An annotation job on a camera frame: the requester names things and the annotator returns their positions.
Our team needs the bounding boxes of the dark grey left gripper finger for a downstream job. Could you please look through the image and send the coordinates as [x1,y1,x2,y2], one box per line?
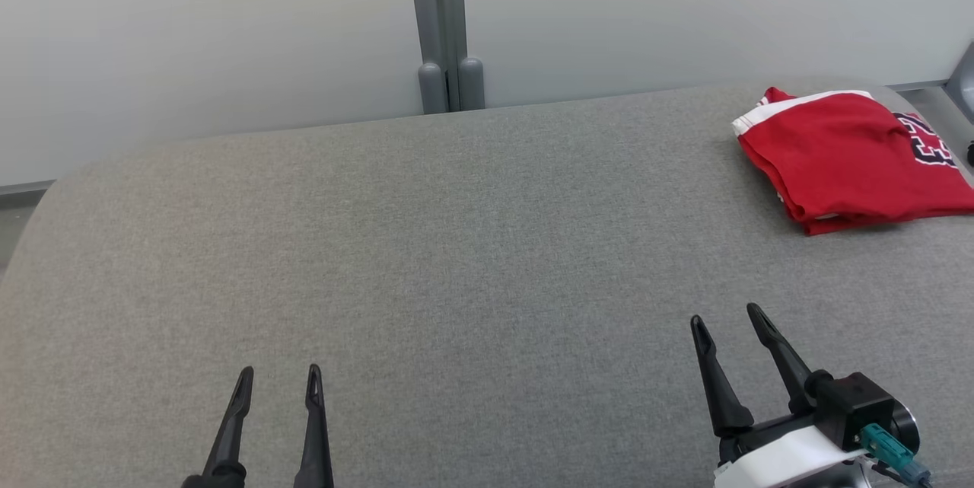
[293,364,336,488]
[202,366,256,488]

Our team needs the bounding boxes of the grey metal partition post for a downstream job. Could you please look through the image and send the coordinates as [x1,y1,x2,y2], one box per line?
[406,0,486,114]

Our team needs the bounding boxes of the red jersey with black number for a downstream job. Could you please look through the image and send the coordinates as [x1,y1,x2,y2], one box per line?
[776,109,974,236]

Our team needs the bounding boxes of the grey fabric sofa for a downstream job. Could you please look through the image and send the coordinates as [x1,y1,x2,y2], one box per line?
[0,77,974,488]

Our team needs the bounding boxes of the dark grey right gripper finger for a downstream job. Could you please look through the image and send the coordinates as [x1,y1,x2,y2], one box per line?
[746,302,815,417]
[690,314,755,440]

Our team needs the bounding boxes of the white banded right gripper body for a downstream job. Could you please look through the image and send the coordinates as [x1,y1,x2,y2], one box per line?
[713,413,870,488]

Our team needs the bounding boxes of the right camera cable teal connector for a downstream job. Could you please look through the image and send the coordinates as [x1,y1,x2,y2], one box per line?
[860,425,934,488]

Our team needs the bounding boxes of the red shorts with white stripes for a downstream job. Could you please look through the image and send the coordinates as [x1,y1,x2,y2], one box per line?
[732,87,925,226]

